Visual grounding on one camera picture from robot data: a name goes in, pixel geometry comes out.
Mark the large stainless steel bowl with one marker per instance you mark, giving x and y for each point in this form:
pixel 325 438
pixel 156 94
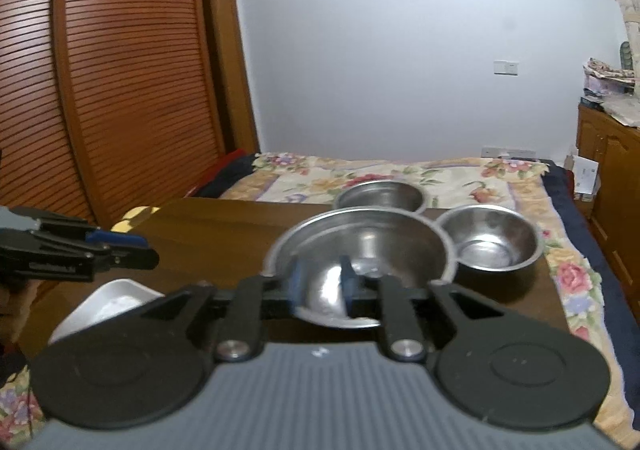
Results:
pixel 390 240

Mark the pile of folded cloths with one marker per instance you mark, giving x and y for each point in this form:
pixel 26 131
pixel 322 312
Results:
pixel 607 80

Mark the wooden louvered wardrobe door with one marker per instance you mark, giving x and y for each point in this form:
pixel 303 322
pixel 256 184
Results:
pixel 140 80
pixel 30 80

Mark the small stainless steel bowl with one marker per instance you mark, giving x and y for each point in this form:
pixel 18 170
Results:
pixel 380 195
pixel 490 240

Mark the red cloth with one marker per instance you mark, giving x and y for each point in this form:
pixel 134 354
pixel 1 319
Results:
pixel 220 170

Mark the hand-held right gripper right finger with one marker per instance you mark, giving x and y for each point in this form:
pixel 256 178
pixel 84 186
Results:
pixel 348 282

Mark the white paper box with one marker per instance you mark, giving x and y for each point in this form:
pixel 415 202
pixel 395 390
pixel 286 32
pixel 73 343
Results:
pixel 585 178

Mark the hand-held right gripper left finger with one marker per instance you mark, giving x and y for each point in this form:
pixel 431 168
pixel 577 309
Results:
pixel 297 280

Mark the white floral square plate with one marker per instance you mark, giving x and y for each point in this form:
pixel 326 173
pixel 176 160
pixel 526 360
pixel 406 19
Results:
pixel 115 300

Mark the black cloth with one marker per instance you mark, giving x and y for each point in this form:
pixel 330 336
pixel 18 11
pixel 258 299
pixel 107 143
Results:
pixel 235 175

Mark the wooden wardrobe side panel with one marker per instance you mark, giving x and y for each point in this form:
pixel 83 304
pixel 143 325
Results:
pixel 225 55

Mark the wooden sideboard cabinet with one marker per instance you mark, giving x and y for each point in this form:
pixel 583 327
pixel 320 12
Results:
pixel 615 170

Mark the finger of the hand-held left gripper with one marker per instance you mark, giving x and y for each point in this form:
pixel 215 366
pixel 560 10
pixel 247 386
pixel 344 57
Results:
pixel 100 236
pixel 135 259

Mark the clear plastic bag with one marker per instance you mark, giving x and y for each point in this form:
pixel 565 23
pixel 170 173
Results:
pixel 622 111

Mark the navy blue blanket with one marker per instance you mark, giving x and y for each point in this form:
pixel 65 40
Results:
pixel 575 220

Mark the grey-green small fan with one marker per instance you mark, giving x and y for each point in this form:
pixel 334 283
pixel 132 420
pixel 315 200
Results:
pixel 625 55

